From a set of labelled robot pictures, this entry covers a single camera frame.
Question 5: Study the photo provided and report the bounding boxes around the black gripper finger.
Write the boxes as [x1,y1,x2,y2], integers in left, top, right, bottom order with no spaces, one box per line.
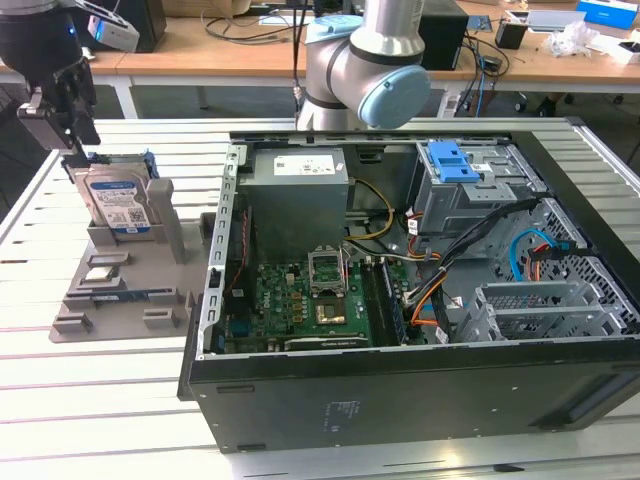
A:
[52,59,100,167]
[17,86,77,152]

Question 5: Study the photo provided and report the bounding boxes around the hard disk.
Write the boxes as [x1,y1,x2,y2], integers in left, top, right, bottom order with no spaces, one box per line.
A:
[60,148,160,236]

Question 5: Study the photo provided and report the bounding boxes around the silver perforated disk bay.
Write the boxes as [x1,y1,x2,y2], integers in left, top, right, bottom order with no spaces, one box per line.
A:
[458,278,640,344]

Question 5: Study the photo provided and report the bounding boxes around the grey parts rack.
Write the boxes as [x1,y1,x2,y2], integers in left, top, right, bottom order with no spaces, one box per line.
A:
[48,178,217,344]

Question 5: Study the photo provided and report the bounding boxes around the blue RAM stick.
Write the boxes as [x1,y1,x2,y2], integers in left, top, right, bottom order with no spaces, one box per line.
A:
[89,288,151,303]

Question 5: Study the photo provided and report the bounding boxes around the grey power supply unit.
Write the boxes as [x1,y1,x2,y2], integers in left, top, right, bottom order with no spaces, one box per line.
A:
[238,147,351,251]

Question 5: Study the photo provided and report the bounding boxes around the metal socket cover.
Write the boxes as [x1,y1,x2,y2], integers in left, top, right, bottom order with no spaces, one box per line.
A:
[306,247,349,297]

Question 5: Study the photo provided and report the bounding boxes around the green motherboard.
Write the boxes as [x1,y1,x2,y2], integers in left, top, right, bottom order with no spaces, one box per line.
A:
[222,249,416,352]

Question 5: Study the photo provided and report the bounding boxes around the CPU socket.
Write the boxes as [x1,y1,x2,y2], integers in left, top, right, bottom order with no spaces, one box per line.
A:
[313,294,349,327]

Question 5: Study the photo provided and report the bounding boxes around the black graphics card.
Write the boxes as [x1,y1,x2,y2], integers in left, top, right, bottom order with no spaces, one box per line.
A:
[283,333,374,352]

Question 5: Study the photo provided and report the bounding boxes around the black RAM slot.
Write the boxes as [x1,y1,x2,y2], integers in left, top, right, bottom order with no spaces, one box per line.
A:
[361,257,387,349]

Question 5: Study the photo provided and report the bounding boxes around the black upright box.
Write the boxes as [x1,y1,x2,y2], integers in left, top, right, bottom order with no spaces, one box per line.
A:
[422,13,471,72]

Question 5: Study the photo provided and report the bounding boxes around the blue plastic drive latch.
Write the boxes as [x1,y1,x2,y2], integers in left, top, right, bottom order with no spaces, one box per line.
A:
[428,141,479,186]

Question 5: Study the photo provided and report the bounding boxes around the silver drive cage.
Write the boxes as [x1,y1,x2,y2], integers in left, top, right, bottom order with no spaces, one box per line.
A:
[409,139,550,239]

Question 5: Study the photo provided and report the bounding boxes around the black open PC case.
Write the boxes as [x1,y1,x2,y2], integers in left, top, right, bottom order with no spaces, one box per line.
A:
[177,117,640,455]

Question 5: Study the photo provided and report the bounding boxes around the small black box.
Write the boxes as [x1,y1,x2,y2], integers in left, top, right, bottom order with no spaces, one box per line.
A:
[494,21,529,50]

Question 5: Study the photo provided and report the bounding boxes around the crumpled white plastic bag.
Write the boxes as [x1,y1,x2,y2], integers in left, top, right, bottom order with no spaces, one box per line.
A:
[542,21,609,57]

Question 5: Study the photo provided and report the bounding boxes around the blue cardboard box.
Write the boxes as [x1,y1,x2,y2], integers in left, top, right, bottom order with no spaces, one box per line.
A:
[574,0,640,27]

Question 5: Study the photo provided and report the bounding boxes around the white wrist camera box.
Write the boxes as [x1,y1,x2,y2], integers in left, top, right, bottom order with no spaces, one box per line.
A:
[88,13,141,53]

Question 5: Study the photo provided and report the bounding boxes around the red wire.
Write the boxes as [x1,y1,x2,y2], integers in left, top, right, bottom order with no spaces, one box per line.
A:
[233,207,251,292]

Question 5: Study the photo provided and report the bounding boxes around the yellow power wires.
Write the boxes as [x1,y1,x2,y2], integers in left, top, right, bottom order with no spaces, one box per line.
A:
[346,177,397,242]

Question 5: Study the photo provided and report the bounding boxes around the orange wire bundle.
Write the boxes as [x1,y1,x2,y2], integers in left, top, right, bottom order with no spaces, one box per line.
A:
[409,288,442,329]

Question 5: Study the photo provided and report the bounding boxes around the hanging blue cable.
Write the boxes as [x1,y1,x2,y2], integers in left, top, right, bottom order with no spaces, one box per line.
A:
[476,53,490,117]

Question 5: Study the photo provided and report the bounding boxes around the black cable bundle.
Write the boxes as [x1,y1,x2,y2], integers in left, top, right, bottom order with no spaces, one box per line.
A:
[399,197,551,307]

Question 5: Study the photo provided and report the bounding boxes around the blue data wire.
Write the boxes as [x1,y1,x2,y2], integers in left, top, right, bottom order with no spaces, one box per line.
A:
[508,228,572,284]

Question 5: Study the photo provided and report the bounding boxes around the orange power wire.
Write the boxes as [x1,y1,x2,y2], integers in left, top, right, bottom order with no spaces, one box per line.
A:
[526,243,552,282]

